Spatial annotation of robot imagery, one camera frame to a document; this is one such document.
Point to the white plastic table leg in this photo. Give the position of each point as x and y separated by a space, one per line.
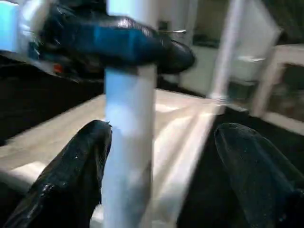
129 107
224 59

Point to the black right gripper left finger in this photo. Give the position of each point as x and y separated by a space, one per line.
69 178

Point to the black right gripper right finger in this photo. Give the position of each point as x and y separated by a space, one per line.
261 171

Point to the white plastic table top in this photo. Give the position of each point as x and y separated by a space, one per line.
178 130

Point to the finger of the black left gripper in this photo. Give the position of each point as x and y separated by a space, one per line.
133 40

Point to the black shiny table mat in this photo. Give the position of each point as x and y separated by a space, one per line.
35 99

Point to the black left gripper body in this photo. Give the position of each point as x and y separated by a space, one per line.
52 54

